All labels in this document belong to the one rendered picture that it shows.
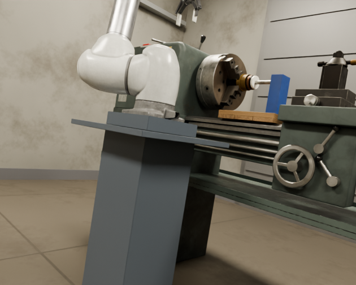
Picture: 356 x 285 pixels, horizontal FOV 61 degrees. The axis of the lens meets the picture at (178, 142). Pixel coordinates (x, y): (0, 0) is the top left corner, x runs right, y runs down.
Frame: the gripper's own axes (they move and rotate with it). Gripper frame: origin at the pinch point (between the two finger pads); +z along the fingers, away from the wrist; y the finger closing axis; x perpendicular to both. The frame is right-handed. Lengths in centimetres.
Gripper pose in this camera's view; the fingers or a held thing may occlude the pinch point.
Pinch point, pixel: (186, 22)
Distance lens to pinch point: 195.7
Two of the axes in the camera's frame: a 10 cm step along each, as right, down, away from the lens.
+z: -1.6, 9.9, 0.3
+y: 6.8, 1.3, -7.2
